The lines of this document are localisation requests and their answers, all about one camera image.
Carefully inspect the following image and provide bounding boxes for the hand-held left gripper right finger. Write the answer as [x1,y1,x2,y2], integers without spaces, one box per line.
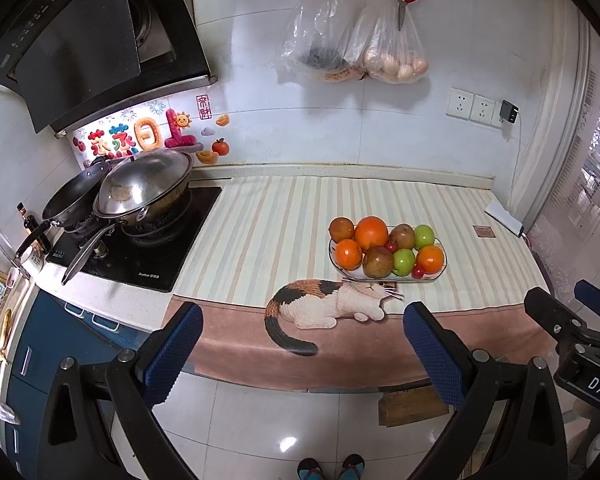
[402,301,568,480]

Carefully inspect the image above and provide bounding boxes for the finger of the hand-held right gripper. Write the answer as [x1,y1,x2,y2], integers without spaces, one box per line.
[524,287,588,343]
[574,280,600,321]

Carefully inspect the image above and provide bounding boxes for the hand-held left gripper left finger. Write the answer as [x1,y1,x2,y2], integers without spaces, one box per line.
[36,301,204,480]

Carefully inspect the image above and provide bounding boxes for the white printed oval plate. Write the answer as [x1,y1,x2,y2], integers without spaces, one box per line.
[328,225,448,284]

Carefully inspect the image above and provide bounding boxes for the red green apple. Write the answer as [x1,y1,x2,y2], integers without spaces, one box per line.
[389,224,417,251]

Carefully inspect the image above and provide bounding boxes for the large orange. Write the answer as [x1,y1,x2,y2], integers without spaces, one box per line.
[354,215,391,252]

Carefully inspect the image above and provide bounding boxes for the brownish red apple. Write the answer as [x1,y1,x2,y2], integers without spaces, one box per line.
[328,216,356,243]

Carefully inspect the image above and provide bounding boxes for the wooden board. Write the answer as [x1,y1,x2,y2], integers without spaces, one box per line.
[377,382,453,428]

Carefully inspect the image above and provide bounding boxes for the black glass gas stove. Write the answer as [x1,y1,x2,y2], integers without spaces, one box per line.
[45,185,223,293]

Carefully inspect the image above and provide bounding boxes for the blue kitchen cabinet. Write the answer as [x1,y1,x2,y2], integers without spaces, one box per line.
[2,287,166,461]

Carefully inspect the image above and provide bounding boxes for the glass sliding door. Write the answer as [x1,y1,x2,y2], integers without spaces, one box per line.
[530,10,600,286]

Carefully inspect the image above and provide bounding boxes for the steel wok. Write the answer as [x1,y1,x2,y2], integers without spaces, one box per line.
[61,170,195,286]

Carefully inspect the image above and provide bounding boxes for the blue slippers feet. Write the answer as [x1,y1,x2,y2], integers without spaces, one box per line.
[337,453,366,480]

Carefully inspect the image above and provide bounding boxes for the striped cat print mat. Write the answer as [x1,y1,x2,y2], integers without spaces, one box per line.
[162,175,556,393]

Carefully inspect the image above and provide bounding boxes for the white cup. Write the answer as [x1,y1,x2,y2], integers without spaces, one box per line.
[20,247,46,273]

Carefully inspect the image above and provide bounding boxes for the person's left foot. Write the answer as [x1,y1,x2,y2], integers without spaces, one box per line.
[297,457,326,480]

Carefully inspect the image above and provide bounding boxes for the steel wok lid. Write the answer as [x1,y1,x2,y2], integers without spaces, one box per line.
[94,149,193,218]

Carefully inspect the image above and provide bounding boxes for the black frying pan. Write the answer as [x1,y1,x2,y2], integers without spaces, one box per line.
[14,157,113,266]

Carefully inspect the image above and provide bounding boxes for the dark sauce bottle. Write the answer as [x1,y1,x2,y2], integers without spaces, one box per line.
[16,201,43,241]

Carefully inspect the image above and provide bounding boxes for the clear bag with dried food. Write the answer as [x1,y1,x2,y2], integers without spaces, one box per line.
[324,10,376,82]

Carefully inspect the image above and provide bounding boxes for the clear plastic bag of eggs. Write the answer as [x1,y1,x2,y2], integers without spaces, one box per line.
[350,0,429,83]

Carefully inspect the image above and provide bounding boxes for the black range hood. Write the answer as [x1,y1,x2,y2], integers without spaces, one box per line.
[0,0,218,136]

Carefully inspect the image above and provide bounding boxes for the clear bag with dark contents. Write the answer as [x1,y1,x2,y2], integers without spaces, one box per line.
[272,0,363,83]

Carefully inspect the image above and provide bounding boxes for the white power cable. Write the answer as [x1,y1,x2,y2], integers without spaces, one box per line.
[507,122,526,206]

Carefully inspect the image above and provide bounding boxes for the white wall socket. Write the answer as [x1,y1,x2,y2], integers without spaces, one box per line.
[446,87,476,121]
[469,94,496,127]

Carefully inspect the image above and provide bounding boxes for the colourful wall stickers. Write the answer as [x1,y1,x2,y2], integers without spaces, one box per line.
[71,92,231,168]

